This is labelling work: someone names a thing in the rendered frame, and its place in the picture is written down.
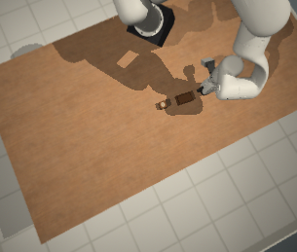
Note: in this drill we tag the brown wooden tray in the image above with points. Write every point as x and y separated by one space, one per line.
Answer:
182 98

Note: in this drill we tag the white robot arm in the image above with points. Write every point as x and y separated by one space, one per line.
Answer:
262 17

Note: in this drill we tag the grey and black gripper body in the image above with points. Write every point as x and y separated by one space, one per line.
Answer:
208 86

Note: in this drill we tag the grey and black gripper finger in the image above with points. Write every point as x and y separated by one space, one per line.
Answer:
200 89

